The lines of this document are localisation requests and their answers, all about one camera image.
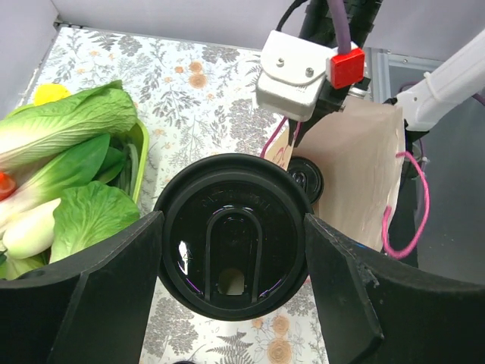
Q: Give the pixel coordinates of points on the pink paper cake bag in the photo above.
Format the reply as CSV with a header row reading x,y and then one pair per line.
x,y
360,151

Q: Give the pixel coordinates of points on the black plastic cup lid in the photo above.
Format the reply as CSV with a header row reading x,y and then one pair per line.
x,y
233,238

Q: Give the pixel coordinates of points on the napa cabbage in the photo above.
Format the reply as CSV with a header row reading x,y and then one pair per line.
x,y
40,131

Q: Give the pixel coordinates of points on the bok choy front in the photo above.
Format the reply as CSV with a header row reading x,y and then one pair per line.
x,y
80,218

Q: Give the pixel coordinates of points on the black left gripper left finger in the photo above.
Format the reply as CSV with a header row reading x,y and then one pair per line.
x,y
91,307

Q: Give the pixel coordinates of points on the red pepper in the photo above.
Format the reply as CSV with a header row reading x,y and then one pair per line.
x,y
7,186

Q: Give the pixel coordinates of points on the yellow vegetable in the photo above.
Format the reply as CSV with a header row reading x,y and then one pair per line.
x,y
50,92

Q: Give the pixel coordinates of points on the bok choy middle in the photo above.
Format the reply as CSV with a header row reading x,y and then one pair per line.
x,y
74,167

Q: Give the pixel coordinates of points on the green plastic vegetable tray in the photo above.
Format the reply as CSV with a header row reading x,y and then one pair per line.
x,y
116,161

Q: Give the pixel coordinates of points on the floral table mat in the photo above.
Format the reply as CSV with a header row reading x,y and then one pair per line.
x,y
195,100

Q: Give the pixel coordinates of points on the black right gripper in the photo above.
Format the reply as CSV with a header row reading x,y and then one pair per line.
x,y
318,28

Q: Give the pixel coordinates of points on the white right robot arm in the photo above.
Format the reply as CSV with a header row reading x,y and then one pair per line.
x,y
346,25

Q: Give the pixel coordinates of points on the bok choy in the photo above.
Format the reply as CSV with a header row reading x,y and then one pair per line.
x,y
80,218
74,167

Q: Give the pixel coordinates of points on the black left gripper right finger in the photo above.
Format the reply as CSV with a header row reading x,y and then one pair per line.
x,y
374,309

